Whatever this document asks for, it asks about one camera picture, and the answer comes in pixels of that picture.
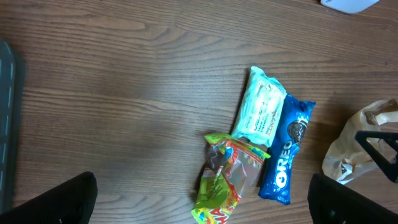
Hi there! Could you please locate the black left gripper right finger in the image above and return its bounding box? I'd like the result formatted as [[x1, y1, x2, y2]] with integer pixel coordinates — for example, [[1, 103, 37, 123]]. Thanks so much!
[[307, 174, 397, 224]]

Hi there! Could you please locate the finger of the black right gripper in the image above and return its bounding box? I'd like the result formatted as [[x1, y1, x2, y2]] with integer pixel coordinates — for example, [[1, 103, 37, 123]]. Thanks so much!
[[354, 131, 397, 183]]

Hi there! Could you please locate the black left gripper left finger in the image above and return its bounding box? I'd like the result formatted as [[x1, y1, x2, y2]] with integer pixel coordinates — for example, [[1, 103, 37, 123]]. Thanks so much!
[[1, 171, 98, 224]]

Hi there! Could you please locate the beige paper snack bag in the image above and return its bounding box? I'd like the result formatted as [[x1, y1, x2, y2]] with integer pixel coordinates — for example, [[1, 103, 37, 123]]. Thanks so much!
[[322, 99, 397, 185]]

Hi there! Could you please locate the blue Oreo cookie pack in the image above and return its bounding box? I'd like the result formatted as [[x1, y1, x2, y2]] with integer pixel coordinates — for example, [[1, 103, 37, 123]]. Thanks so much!
[[259, 94, 316, 205]]

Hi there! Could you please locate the green gummy candy bag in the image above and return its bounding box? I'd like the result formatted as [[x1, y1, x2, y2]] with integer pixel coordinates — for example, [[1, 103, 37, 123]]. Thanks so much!
[[192, 133, 271, 224]]

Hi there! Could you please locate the grey plastic mesh basket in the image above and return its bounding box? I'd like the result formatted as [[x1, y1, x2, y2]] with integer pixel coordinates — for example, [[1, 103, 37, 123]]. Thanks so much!
[[1, 40, 15, 213]]

